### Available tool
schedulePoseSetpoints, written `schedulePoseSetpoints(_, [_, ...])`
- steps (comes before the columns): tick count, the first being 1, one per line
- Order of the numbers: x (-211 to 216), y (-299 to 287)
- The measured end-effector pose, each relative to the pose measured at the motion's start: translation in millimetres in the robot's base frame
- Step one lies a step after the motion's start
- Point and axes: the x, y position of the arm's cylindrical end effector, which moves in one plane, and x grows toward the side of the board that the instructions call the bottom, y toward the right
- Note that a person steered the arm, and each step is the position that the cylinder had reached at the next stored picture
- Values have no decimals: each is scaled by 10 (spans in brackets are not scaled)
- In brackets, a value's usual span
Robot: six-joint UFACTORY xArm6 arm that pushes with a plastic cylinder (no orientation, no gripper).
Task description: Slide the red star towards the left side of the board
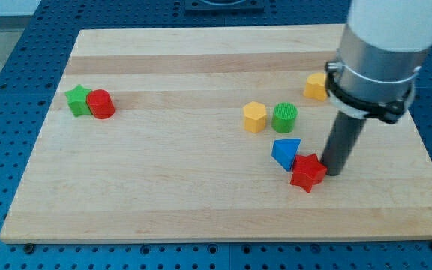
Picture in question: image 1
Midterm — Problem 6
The red cylinder block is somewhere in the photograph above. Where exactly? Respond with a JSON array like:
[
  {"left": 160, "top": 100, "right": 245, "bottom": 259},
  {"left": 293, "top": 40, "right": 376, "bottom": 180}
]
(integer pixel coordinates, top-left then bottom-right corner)
[{"left": 86, "top": 89, "right": 116, "bottom": 119}]

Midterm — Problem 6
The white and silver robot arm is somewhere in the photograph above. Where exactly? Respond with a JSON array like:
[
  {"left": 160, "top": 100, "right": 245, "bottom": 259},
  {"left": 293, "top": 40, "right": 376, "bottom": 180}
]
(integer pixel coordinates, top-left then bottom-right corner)
[{"left": 320, "top": 0, "right": 432, "bottom": 176}]

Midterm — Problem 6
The red star block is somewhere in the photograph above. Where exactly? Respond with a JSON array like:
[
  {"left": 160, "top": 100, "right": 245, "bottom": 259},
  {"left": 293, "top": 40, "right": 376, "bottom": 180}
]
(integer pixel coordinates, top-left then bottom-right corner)
[{"left": 290, "top": 154, "right": 328, "bottom": 193}]

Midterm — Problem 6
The yellow hexagon block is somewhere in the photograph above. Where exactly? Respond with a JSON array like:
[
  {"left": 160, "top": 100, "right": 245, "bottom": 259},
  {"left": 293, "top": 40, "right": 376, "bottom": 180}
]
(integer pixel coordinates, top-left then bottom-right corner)
[{"left": 243, "top": 101, "right": 267, "bottom": 134}]

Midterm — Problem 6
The wooden board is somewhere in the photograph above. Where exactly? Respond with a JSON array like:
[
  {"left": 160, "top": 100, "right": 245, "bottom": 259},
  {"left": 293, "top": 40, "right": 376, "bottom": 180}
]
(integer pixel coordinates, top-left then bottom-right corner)
[{"left": 0, "top": 24, "right": 432, "bottom": 244}]

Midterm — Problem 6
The green cylinder block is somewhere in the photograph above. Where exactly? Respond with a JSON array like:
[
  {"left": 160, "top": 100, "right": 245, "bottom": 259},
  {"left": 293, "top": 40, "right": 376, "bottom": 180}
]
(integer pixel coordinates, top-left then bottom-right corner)
[{"left": 271, "top": 102, "right": 298, "bottom": 134}]

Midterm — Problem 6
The yellow heart block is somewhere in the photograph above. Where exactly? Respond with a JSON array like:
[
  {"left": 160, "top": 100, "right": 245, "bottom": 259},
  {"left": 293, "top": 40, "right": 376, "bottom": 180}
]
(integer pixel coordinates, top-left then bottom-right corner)
[{"left": 303, "top": 73, "right": 328, "bottom": 101}]

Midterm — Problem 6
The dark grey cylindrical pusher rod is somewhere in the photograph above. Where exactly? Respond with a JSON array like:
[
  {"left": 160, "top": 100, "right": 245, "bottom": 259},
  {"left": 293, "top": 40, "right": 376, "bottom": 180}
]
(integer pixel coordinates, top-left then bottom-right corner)
[{"left": 320, "top": 112, "right": 366, "bottom": 176}]

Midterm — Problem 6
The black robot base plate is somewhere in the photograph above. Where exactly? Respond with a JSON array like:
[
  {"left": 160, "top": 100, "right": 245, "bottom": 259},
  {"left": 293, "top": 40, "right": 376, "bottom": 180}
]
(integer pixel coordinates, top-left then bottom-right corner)
[{"left": 183, "top": 0, "right": 265, "bottom": 12}]

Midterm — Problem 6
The green star block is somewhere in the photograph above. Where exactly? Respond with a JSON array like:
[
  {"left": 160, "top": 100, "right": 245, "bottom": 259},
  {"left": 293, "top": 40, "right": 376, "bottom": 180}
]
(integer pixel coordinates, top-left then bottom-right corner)
[{"left": 64, "top": 85, "right": 92, "bottom": 117}]

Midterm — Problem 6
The blue triangle block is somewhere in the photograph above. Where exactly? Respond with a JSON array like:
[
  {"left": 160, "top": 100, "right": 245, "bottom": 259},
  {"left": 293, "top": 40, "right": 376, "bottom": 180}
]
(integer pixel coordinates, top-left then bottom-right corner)
[{"left": 271, "top": 138, "right": 302, "bottom": 172}]

